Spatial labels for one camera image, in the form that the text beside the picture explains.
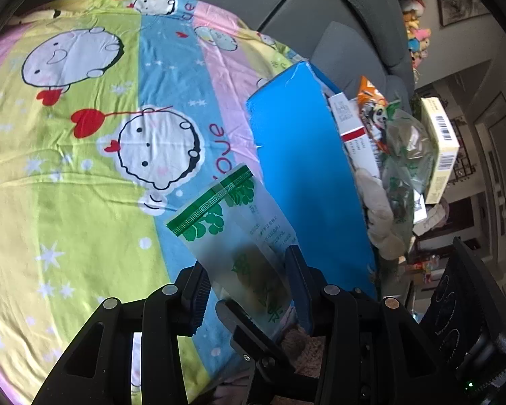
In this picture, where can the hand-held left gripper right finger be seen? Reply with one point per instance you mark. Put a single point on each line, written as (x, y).
(301, 291)

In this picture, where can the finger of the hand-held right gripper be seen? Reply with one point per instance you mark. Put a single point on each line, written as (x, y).
(253, 341)

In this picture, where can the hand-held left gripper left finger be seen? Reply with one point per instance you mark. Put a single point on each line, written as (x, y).
(196, 299)

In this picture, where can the clear green printed plastic bag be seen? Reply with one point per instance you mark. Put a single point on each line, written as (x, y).
(407, 164)
(236, 228)

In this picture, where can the blue box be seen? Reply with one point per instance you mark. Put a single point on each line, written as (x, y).
(303, 168)

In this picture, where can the cream and red medicine box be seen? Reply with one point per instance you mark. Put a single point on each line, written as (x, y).
(440, 143)

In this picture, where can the fuzzy brown cloth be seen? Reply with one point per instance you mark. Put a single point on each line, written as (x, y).
(303, 350)

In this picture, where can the beige fuzzy cloth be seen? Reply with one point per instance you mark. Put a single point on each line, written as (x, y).
(381, 211)

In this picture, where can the white and red medicine box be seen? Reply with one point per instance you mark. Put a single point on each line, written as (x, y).
(354, 135)

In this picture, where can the cartoon printed blanket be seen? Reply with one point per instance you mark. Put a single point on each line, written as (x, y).
(67, 156)

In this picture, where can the orange cartoon snack packet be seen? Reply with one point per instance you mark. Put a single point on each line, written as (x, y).
(373, 105)

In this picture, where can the light grey cushion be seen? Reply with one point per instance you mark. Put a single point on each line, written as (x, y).
(341, 50)

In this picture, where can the pile of plush toys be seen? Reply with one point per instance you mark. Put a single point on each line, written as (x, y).
(417, 33)

